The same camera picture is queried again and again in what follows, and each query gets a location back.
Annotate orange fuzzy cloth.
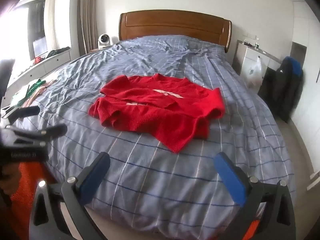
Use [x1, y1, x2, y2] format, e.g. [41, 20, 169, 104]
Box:
[10, 161, 54, 240]

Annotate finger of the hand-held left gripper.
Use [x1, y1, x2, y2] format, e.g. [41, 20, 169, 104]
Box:
[8, 106, 40, 123]
[4, 124, 68, 147]

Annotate white window bench cabinet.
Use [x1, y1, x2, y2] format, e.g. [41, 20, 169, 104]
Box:
[6, 49, 72, 90]

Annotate white plastic bag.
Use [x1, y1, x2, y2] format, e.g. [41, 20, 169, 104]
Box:
[246, 56, 263, 88]

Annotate beige curtain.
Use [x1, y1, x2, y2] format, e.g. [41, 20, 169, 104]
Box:
[79, 0, 99, 55]

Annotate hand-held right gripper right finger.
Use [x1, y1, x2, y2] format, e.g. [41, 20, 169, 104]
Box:
[214, 152, 297, 240]

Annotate red knit sweater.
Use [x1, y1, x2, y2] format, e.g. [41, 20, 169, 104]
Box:
[88, 73, 225, 154]

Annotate white round fan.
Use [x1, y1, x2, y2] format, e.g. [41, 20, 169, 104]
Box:
[97, 34, 112, 49]

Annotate pink garment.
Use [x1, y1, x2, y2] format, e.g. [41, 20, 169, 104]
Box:
[21, 79, 58, 108]

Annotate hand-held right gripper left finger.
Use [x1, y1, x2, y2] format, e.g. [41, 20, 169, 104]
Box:
[29, 151, 111, 240]

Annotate black and blue backpack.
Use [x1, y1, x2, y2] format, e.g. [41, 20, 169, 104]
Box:
[257, 56, 304, 123]

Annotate green clothes on bench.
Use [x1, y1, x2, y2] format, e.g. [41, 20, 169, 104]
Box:
[46, 46, 70, 57]

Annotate blue plaid bed blanket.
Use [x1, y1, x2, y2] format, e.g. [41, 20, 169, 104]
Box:
[5, 35, 297, 240]

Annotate white bedside cabinet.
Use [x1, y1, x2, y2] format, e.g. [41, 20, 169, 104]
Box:
[232, 39, 283, 85]

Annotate wooden headboard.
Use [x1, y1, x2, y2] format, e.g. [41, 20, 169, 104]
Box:
[118, 9, 232, 53]

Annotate window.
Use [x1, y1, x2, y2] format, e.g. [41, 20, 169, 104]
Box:
[15, 0, 73, 60]

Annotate green garment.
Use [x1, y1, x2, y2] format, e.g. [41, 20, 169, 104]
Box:
[11, 79, 47, 108]

